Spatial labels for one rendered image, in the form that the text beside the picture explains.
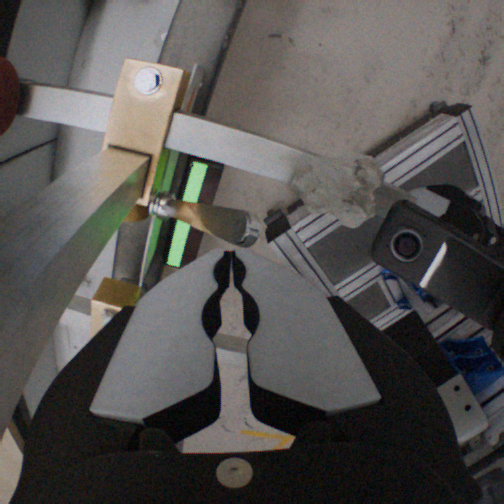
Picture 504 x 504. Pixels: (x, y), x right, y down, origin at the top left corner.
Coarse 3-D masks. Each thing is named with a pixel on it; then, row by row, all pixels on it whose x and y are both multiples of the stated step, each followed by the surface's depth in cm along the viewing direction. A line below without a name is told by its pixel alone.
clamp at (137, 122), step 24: (120, 72) 21; (168, 72) 21; (120, 96) 21; (144, 96) 22; (168, 96) 22; (120, 120) 22; (144, 120) 23; (168, 120) 23; (120, 144) 23; (144, 144) 23; (144, 192) 25; (144, 216) 28
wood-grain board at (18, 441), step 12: (12, 420) 42; (12, 432) 41; (0, 444) 44; (12, 444) 43; (24, 444) 47; (0, 456) 47; (12, 456) 46; (0, 468) 53; (12, 468) 51; (0, 480) 60; (12, 480) 57; (0, 492) 71; (12, 492) 66
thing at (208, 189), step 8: (208, 168) 41; (216, 168) 42; (208, 176) 42; (216, 176) 42; (208, 184) 43; (216, 184) 43; (208, 192) 43; (200, 200) 44; (208, 200) 44; (192, 232) 46; (200, 232) 46; (192, 240) 46; (192, 248) 47; (184, 256) 47; (192, 256) 47; (184, 264) 48
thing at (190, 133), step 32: (32, 96) 21; (64, 96) 22; (96, 96) 22; (96, 128) 23; (192, 128) 24; (224, 128) 24; (224, 160) 26; (256, 160) 26; (288, 160) 26; (384, 192) 28
